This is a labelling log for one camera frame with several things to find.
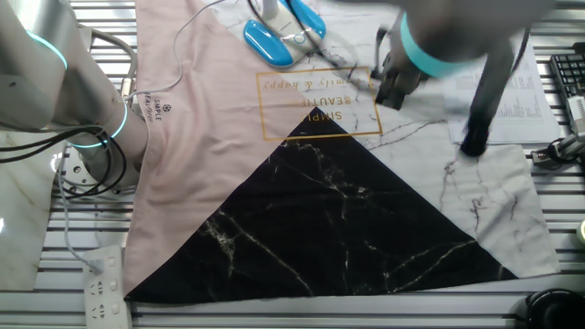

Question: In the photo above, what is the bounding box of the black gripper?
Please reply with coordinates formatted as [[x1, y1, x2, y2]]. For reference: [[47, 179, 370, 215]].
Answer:
[[375, 49, 422, 111]]

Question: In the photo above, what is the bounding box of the blue and white desk lamp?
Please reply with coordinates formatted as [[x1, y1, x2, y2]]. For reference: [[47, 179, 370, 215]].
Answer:
[[241, 0, 328, 69]]

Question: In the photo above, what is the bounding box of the pink black marble print cloth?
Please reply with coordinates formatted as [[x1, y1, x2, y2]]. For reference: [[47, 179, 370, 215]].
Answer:
[[122, 0, 562, 305]]

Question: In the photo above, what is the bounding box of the printed table paper stack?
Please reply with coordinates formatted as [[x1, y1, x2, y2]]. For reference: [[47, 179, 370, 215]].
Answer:
[[445, 43, 562, 146]]

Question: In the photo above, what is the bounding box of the black keyboard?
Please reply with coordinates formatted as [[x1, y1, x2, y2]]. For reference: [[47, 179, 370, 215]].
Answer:
[[548, 52, 585, 100]]

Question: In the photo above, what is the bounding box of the silver robot mounting plate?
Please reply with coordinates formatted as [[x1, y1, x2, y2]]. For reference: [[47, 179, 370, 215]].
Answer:
[[57, 145, 141, 202]]

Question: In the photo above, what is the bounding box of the white power strip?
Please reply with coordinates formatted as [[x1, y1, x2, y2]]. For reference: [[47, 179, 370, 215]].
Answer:
[[81, 245, 133, 329]]

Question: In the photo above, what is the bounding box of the metal clamp bracket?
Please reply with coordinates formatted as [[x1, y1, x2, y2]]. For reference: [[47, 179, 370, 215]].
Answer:
[[531, 134, 585, 171]]

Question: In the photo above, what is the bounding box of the white lamp power cable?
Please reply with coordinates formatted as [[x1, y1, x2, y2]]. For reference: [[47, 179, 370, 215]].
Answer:
[[57, 0, 229, 275]]

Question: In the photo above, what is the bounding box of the grey robot cable hose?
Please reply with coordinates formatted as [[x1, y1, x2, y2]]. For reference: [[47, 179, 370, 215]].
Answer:
[[89, 27, 138, 100]]

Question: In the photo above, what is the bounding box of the black round camera stand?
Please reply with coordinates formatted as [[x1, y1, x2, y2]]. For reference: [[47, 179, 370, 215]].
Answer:
[[516, 287, 585, 329]]

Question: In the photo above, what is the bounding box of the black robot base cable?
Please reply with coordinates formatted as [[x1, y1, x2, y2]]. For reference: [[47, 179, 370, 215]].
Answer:
[[0, 125, 129, 200]]

